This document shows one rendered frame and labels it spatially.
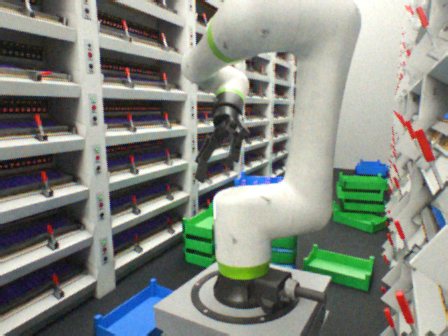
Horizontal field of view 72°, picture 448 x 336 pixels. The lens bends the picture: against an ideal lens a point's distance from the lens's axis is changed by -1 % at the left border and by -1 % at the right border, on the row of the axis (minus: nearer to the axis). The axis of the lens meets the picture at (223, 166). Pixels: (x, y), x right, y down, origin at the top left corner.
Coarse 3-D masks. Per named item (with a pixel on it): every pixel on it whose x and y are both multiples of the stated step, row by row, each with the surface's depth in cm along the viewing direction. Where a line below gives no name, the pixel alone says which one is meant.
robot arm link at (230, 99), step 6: (216, 96) 95; (222, 96) 93; (228, 96) 92; (234, 96) 93; (240, 96) 94; (216, 102) 92; (222, 102) 91; (228, 102) 90; (234, 102) 91; (240, 102) 93; (216, 108) 92; (234, 108) 91; (240, 108) 92; (240, 114) 93
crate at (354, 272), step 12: (312, 252) 166; (324, 252) 166; (312, 264) 162; (324, 264) 162; (336, 264) 162; (348, 264) 161; (360, 264) 158; (372, 264) 152; (336, 276) 145; (348, 276) 142; (360, 276) 150; (360, 288) 140
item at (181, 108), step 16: (160, 0) 176; (176, 0) 171; (192, 16) 175; (160, 32) 180; (176, 32) 174; (160, 64) 183; (176, 64) 178; (192, 96) 182; (176, 112) 183; (192, 128) 185; (176, 144) 187; (192, 160) 188; (176, 176) 191; (192, 192) 191; (176, 208) 195
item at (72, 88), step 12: (0, 60) 108; (12, 60) 111; (24, 60) 114; (36, 60) 118; (60, 72) 121; (72, 72) 118; (0, 84) 93; (12, 84) 96; (24, 84) 99; (36, 84) 102; (48, 84) 106; (60, 84) 109; (72, 84) 114; (60, 96) 111; (72, 96) 115
